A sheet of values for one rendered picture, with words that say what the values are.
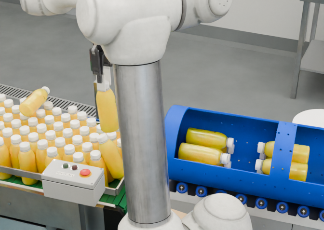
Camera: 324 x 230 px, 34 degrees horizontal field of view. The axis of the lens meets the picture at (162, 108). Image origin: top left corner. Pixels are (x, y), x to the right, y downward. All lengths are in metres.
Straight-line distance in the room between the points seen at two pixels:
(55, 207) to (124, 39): 1.24
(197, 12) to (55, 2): 0.54
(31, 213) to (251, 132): 0.94
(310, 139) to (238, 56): 3.25
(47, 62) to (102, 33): 4.20
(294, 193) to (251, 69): 3.22
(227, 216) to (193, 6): 0.51
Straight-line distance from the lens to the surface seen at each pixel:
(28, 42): 5.72
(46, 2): 1.55
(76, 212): 2.02
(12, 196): 2.25
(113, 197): 2.10
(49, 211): 2.21
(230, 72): 4.95
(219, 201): 1.34
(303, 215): 2.00
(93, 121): 2.22
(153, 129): 1.13
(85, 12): 1.05
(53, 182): 1.93
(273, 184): 1.89
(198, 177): 1.94
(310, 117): 2.38
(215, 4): 1.10
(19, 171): 2.18
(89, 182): 1.86
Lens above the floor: 2.27
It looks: 31 degrees down
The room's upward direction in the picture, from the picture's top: straight up
